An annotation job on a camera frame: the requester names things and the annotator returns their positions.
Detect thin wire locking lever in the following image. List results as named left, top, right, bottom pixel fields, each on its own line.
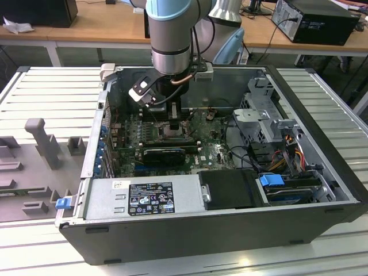
left=148, top=106, right=160, bottom=128

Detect metal socket cover frame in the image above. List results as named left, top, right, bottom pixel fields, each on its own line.
left=179, top=120, right=193, bottom=137

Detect CPU socket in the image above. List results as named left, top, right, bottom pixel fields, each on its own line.
left=156, top=122, right=190, bottom=139

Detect black RAM slot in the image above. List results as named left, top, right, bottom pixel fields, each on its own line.
left=140, top=141, right=201, bottom=148
left=143, top=137, right=197, bottom=143

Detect light grey case latch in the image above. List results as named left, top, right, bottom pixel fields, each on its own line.
left=99, top=63, right=116, bottom=86

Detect black graphics card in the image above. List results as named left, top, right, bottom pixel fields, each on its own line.
left=142, top=148, right=186, bottom=166

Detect pale blue teach pendant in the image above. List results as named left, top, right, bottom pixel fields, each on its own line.
left=212, top=27, right=248, bottom=66

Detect green motherboard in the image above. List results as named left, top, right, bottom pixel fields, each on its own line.
left=110, top=108, right=251, bottom=179

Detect silver metal drive cage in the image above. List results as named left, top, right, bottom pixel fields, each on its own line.
left=232, top=76, right=305, bottom=144

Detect wooden desk white legs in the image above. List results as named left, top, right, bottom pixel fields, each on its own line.
left=0, top=0, right=153, bottom=68
left=241, top=5, right=368, bottom=68

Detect black plastic shroud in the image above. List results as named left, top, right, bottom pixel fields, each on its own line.
left=198, top=168, right=270, bottom=211

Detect black monitor stand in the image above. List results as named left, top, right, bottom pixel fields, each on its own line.
left=243, top=0, right=273, bottom=17

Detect silver power supply unit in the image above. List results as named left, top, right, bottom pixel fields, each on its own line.
left=82, top=175, right=212, bottom=221

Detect blue disk carrier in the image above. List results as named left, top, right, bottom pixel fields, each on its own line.
left=258, top=174, right=285, bottom=198

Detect black PC case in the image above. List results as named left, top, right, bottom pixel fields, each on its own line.
left=54, top=64, right=368, bottom=265

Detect black computer box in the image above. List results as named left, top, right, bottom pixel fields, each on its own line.
left=0, top=0, right=79, bottom=29

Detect blue plastic latch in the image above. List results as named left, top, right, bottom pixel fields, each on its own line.
left=56, top=197, right=72, bottom=210

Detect silver hard disk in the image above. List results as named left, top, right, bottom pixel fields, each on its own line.
left=266, top=186, right=313, bottom=206

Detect black desktop PC tower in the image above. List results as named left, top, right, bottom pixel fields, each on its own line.
left=271, top=0, right=362, bottom=47

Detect grey parts rack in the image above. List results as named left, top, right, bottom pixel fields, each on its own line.
left=0, top=117, right=89, bottom=222

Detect crumpled white paper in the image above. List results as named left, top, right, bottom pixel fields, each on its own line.
left=2, top=16, right=35, bottom=35

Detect green RAM stick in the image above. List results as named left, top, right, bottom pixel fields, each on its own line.
left=0, top=188, right=29, bottom=199

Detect copper coloured hose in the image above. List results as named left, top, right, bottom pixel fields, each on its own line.
left=171, top=75, right=192, bottom=86

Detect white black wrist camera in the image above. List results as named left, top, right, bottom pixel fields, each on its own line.
left=128, top=76, right=158, bottom=109

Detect grey camera box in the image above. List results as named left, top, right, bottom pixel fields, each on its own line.
left=193, top=62, right=215, bottom=82

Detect yellow red power wires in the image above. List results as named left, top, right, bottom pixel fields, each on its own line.
left=270, top=136, right=307, bottom=173

